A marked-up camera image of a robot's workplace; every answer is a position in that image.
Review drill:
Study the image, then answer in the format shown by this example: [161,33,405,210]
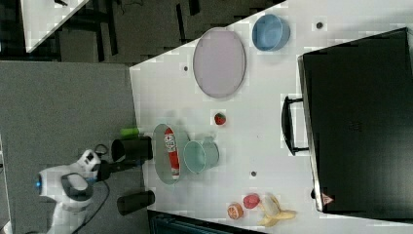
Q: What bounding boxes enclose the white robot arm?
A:
[36,149,143,234]

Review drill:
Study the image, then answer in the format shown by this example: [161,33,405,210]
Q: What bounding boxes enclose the green toy lime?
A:
[120,128,139,137]

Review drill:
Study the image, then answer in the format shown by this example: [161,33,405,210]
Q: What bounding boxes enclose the red toy strawberry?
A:
[214,112,226,126]

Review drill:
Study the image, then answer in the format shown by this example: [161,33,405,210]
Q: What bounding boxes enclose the purple oval plate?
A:
[193,27,245,98]

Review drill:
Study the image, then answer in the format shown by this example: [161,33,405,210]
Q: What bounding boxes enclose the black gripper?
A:
[96,160,144,181]

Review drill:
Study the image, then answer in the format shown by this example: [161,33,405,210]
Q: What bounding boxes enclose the peeled toy banana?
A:
[258,194,296,227]

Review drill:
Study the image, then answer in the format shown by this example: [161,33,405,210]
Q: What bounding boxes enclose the green oval strainer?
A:
[153,124,189,185]

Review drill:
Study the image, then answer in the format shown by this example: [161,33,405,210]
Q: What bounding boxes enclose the blue bowl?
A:
[251,15,290,52]

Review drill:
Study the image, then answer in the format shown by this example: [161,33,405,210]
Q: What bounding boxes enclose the dark grey cylinder cup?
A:
[117,190,155,215]

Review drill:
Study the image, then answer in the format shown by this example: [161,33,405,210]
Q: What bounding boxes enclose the black round pot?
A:
[111,136,153,162]

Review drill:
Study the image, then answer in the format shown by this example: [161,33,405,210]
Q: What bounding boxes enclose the silver toaster oven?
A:
[297,27,413,223]

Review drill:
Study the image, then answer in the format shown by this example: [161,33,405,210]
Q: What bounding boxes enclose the green mug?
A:
[183,136,219,174]

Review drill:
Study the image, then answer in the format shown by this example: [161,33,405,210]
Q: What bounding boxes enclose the red plush ketchup bottle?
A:
[164,128,180,179]

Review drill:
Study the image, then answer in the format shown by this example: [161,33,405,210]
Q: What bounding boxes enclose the toy orange half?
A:
[227,203,244,219]

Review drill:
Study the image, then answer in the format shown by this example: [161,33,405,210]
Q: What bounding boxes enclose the blue metal rail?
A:
[147,210,264,234]

